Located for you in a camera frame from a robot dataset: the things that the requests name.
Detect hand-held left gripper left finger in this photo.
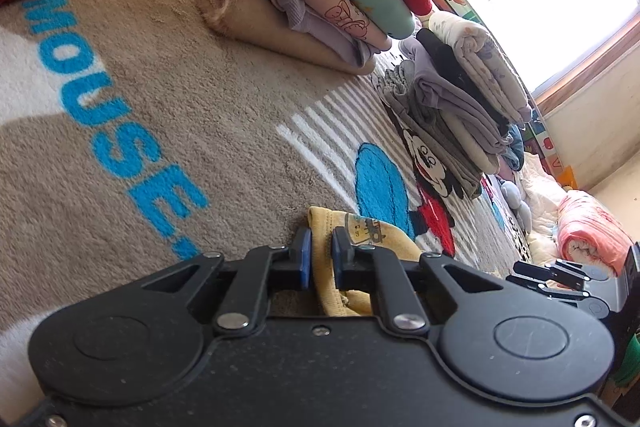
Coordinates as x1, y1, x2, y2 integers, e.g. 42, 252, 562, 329
115, 227, 313, 337

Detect cream quilt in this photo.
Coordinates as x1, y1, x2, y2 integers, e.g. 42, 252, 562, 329
520, 157, 568, 263

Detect colourful letter foam mat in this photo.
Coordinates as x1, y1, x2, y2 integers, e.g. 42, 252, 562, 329
450, 0, 581, 188

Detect blue folded blanket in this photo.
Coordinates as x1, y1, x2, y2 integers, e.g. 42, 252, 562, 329
504, 127, 527, 172

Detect yellow printed shirt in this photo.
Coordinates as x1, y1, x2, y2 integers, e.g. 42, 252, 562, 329
305, 206, 426, 318

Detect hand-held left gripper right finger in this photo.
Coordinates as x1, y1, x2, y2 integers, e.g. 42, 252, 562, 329
331, 227, 521, 337

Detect light blue plush toy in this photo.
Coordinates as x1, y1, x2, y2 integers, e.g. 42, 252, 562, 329
499, 182, 532, 233

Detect cartoon mouse printed blanket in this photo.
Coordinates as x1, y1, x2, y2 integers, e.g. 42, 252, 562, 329
0, 0, 551, 348

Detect pink folded quilt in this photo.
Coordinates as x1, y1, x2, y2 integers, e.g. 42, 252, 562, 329
557, 189, 633, 265

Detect stack of grey folded clothes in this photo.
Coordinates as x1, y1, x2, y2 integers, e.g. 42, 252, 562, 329
382, 9, 533, 200

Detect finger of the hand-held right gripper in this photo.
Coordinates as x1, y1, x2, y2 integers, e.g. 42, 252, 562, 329
515, 259, 608, 285
506, 276, 601, 313

